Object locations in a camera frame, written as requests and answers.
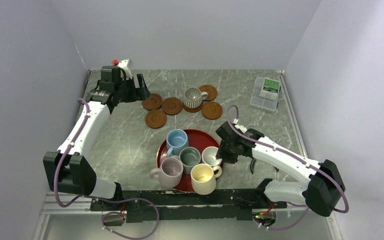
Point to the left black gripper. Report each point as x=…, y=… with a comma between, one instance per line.
x=140, y=93

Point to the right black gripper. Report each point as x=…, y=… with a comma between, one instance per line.
x=222, y=154

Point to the white mug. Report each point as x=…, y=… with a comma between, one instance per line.
x=209, y=156

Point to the brown coaster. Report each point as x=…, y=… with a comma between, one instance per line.
x=212, y=110
x=211, y=90
x=172, y=106
x=154, y=102
x=192, y=110
x=155, y=119

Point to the cream yellow mug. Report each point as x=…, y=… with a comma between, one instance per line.
x=203, y=178

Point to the grey ribbed mug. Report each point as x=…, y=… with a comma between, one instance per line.
x=193, y=97

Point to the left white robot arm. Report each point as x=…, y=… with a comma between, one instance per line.
x=67, y=169

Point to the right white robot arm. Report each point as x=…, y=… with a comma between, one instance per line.
x=317, y=185

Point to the red round tray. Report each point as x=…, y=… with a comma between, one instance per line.
x=197, y=139

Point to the grey-green mug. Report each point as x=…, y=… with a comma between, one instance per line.
x=189, y=157

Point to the blue mug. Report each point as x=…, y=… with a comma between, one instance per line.
x=176, y=141

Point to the lilac mug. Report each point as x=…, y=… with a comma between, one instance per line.
x=170, y=172

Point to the clear plastic parts box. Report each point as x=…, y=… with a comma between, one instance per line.
x=265, y=93

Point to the black handled pliers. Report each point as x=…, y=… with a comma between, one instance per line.
x=253, y=164

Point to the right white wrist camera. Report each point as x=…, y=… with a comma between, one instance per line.
x=241, y=128

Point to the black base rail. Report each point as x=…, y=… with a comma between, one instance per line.
x=148, y=205

